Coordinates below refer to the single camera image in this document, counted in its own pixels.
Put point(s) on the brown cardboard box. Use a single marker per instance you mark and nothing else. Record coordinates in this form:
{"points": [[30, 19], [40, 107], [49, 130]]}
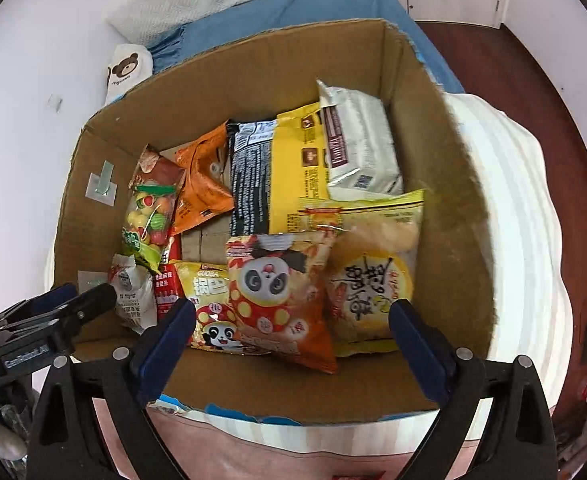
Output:
{"points": [[298, 60]]}

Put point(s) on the yellow panda print packet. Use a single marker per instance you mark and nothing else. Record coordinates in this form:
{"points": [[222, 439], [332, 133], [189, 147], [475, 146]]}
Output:
{"points": [[206, 285]]}

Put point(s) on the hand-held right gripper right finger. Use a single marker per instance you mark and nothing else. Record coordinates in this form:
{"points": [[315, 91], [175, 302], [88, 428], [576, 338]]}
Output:
{"points": [[421, 347]]}

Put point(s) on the pale yellow chips packet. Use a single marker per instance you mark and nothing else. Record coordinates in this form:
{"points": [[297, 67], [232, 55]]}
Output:
{"points": [[378, 280]]}

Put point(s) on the clear fruit candy packet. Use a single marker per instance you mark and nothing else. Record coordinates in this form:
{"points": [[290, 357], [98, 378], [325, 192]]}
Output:
{"points": [[148, 210]]}

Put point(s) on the bear print pillow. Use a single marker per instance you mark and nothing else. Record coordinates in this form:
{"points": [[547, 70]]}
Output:
{"points": [[128, 67]]}

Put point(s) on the small white snack packet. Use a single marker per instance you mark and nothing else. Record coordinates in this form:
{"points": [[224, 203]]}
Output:
{"points": [[133, 295]]}

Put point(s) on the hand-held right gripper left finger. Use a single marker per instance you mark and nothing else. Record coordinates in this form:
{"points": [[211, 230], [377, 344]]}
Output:
{"points": [[166, 345]]}

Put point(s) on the orange panda print packet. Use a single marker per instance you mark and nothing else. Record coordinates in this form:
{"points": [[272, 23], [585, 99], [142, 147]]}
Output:
{"points": [[273, 295]]}

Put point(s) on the orange snack packet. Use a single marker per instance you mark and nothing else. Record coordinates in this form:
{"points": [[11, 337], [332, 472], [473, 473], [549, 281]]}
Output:
{"points": [[203, 185]]}

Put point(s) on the black and yellow snack packet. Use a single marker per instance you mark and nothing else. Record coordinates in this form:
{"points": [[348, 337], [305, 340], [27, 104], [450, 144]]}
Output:
{"points": [[283, 180]]}

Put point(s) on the red snack packet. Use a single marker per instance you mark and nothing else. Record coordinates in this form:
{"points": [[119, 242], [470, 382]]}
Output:
{"points": [[171, 290]]}

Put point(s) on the white and silver snack packet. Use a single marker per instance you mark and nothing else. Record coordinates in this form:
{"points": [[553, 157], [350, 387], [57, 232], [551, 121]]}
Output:
{"points": [[363, 145]]}

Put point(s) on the blue bed sheet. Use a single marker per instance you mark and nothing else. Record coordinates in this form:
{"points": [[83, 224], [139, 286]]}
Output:
{"points": [[323, 0]]}

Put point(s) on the small white wall sticker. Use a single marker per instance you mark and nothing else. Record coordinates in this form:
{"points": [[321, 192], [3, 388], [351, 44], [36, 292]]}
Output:
{"points": [[55, 101]]}

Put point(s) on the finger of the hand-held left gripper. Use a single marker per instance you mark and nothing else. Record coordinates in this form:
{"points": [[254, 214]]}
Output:
{"points": [[53, 297], [90, 302]]}

